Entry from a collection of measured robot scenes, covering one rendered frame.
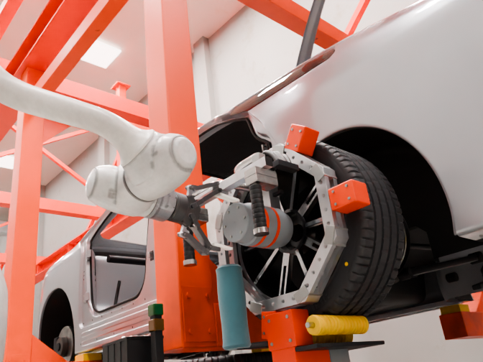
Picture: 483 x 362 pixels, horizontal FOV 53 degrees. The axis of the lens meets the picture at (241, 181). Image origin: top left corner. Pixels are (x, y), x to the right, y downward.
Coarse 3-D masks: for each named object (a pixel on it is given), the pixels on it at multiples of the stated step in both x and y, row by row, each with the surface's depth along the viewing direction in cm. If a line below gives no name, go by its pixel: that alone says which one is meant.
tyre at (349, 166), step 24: (336, 168) 157; (360, 168) 158; (384, 192) 158; (360, 216) 146; (384, 216) 152; (360, 240) 145; (384, 240) 150; (240, 264) 183; (360, 264) 145; (384, 264) 152; (336, 288) 148; (360, 288) 149; (384, 288) 156; (312, 312) 153; (336, 312) 151; (360, 312) 158
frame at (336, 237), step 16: (304, 160) 157; (320, 176) 150; (240, 192) 184; (320, 192) 149; (224, 208) 183; (336, 224) 144; (224, 240) 180; (336, 240) 142; (224, 256) 178; (320, 256) 144; (336, 256) 145; (320, 272) 144; (304, 288) 146; (320, 288) 148; (256, 304) 160; (272, 304) 156; (288, 304) 150; (304, 304) 149
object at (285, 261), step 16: (288, 176) 185; (304, 176) 187; (288, 192) 195; (288, 208) 201; (304, 208) 167; (304, 224) 166; (320, 224) 162; (304, 240) 164; (240, 256) 184; (256, 256) 189; (272, 256) 174; (288, 256) 168; (304, 256) 165; (256, 272) 183; (272, 272) 189; (288, 272) 167; (304, 272) 161; (256, 288) 174; (272, 288) 180; (288, 288) 167
